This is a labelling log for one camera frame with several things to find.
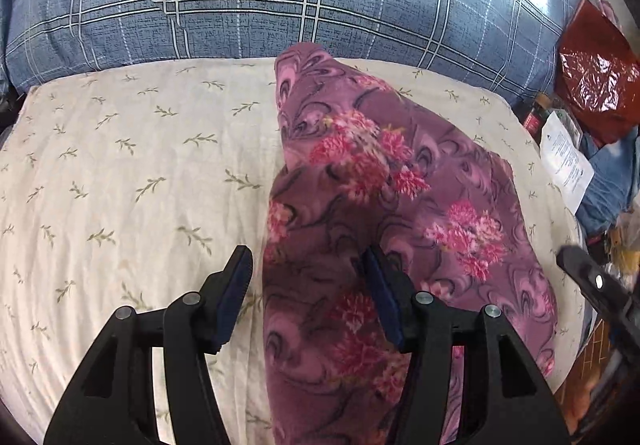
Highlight purple floral shirt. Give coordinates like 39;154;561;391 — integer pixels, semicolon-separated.
262;43;558;444

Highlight person's right hand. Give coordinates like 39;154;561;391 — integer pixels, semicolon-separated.
562;369;601;434

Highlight blue denim garment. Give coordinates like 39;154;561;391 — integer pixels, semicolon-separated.
576;127;639;237

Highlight white paper sheet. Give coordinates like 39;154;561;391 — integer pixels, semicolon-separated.
539;110;594;214

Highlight cream leaf-print bed sheet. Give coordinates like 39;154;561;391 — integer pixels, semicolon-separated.
1;58;585;444

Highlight red plastic bag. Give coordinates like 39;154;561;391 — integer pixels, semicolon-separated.
554;0;639;145

